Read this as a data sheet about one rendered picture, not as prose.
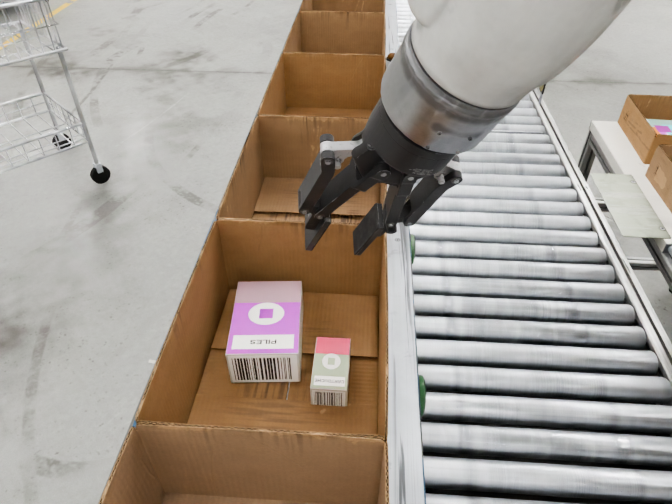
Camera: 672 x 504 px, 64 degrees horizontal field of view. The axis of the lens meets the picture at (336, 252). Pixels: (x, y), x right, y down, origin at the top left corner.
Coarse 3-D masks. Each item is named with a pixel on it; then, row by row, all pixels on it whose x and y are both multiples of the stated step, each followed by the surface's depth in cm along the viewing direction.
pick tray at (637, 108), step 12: (636, 96) 176; (648, 96) 176; (660, 96) 176; (624, 108) 178; (636, 108) 169; (648, 108) 179; (660, 108) 178; (624, 120) 177; (636, 120) 168; (624, 132) 177; (636, 132) 168; (648, 132) 160; (636, 144) 167; (648, 144) 160; (648, 156) 160
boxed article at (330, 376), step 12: (324, 348) 84; (336, 348) 84; (348, 348) 84; (324, 360) 83; (336, 360) 83; (348, 360) 83; (312, 372) 81; (324, 372) 81; (336, 372) 81; (348, 372) 81; (312, 384) 79; (324, 384) 79; (336, 384) 79; (348, 384) 84; (312, 396) 80; (324, 396) 80; (336, 396) 79
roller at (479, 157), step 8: (464, 152) 167; (472, 152) 167; (480, 152) 167; (488, 152) 167; (464, 160) 166; (472, 160) 166; (480, 160) 166; (488, 160) 166; (496, 160) 166; (504, 160) 166; (512, 160) 166; (520, 160) 165; (528, 160) 165; (536, 160) 165; (544, 160) 165; (552, 160) 165
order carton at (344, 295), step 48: (240, 240) 93; (288, 240) 93; (336, 240) 92; (384, 240) 87; (192, 288) 80; (336, 288) 99; (384, 288) 81; (192, 336) 81; (336, 336) 92; (384, 336) 74; (192, 384) 81; (240, 384) 85; (288, 384) 85; (384, 384) 67; (336, 432) 78; (384, 432) 60
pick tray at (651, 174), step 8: (664, 144) 151; (656, 152) 151; (664, 152) 147; (656, 160) 151; (664, 160) 147; (648, 168) 155; (656, 168) 151; (664, 168) 147; (648, 176) 155; (656, 176) 151; (664, 176) 146; (656, 184) 150; (664, 184) 146; (664, 192) 146; (664, 200) 146
